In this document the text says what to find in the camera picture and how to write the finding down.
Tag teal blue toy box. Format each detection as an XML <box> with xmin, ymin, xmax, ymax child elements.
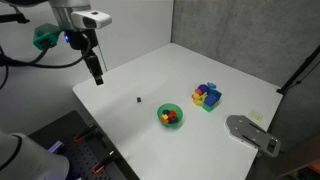
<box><xmin>202</xmin><ymin>90</ymin><xmax>222</xmax><ymax>112</ymax></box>

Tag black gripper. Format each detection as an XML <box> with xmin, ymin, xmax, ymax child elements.
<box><xmin>67</xmin><ymin>30</ymin><xmax>104</xmax><ymax>86</ymax></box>

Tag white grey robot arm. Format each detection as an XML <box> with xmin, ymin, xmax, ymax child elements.
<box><xmin>0</xmin><ymin>0</ymin><xmax>112</xmax><ymax>180</ymax></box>

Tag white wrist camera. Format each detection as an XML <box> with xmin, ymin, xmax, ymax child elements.
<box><xmin>71</xmin><ymin>10</ymin><xmax>112</xmax><ymax>29</ymax></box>

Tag yellow sticker on table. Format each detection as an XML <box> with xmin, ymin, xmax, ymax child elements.
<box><xmin>249</xmin><ymin>110</ymin><xmax>263</xmax><ymax>121</ymax></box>

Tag grey metal mounting plate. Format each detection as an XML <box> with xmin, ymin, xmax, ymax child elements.
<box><xmin>225</xmin><ymin>115</ymin><xmax>281</xmax><ymax>157</ymax></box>

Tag small dark green block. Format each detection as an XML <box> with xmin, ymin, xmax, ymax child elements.
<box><xmin>137</xmin><ymin>97</ymin><xmax>142</xmax><ymax>103</ymax></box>

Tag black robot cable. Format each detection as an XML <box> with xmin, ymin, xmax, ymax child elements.
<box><xmin>0</xmin><ymin>31</ymin><xmax>92</xmax><ymax>90</ymax></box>

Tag colourful toy block pile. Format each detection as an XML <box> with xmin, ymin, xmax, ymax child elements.
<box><xmin>192</xmin><ymin>83</ymin><xmax>216</xmax><ymax>106</ymax></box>

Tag black orange clamp upper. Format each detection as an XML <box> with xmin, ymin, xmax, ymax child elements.
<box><xmin>73</xmin><ymin>124</ymin><xmax>97</xmax><ymax>143</ymax></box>

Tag colourful blocks in bowl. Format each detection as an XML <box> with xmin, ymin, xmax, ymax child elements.
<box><xmin>160</xmin><ymin>109</ymin><xmax>178</xmax><ymax>124</ymax></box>

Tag black orange clamp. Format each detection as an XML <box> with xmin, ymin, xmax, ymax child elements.
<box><xmin>92</xmin><ymin>151</ymin><xmax>115</xmax><ymax>174</ymax></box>
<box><xmin>73</xmin><ymin>124</ymin><xmax>97</xmax><ymax>143</ymax></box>

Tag green plastic bowl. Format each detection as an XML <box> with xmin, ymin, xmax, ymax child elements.
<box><xmin>157</xmin><ymin>103</ymin><xmax>183</xmax><ymax>128</ymax></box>

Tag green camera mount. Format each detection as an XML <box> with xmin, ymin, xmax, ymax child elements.
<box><xmin>33</xmin><ymin>23</ymin><xmax>62</xmax><ymax>50</ymax></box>

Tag black orange clamp lower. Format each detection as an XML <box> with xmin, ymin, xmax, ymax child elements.
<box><xmin>92</xmin><ymin>151</ymin><xmax>115</xmax><ymax>174</ymax></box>

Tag black perforated breadboard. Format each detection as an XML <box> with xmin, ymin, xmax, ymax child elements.
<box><xmin>29</xmin><ymin>111</ymin><xmax>140</xmax><ymax>180</ymax></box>

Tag black tripod pole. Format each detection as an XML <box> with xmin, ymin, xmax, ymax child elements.
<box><xmin>276</xmin><ymin>45</ymin><xmax>320</xmax><ymax>95</ymax></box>

